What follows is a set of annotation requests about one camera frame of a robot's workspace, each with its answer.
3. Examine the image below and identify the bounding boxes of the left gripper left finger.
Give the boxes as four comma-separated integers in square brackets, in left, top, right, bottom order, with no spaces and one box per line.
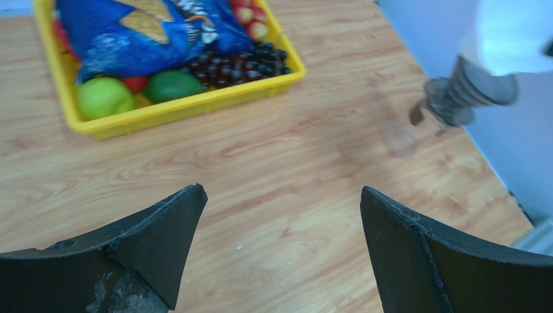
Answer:
[1,184,208,312]

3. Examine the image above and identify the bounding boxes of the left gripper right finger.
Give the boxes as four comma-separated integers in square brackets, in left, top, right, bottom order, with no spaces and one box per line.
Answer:
[360,186,552,312]

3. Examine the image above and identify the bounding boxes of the clear glass carafe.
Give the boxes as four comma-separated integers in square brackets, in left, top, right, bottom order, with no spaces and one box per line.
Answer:
[380,97,448,158]

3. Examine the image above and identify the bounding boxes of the yellow plastic tray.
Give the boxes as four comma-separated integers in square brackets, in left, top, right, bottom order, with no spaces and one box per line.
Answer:
[32,1,306,140]

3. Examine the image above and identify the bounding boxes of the light green apple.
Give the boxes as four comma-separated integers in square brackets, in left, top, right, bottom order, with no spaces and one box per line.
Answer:
[76,77,136,121]

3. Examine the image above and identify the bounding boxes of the dark green avocado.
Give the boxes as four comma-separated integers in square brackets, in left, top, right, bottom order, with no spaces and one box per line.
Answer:
[142,70,207,104]

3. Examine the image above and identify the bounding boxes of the dark purple grapes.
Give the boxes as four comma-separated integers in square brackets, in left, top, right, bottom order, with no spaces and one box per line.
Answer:
[180,42,292,89]

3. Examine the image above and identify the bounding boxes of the blue chips bag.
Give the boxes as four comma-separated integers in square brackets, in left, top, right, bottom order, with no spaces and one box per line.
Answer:
[55,0,254,84]

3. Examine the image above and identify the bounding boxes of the red peaches bunch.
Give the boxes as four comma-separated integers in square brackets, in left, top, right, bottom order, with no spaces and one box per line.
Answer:
[229,0,269,42]

